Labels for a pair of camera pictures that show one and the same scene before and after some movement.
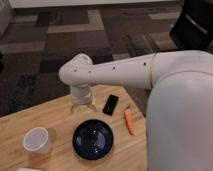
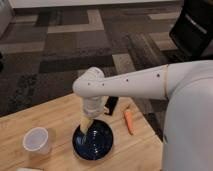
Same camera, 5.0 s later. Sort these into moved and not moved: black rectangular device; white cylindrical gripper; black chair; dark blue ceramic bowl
Moved: white cylindrical gripper
Not moved: black chair; dark blue ceramic bowl; black rectangular device
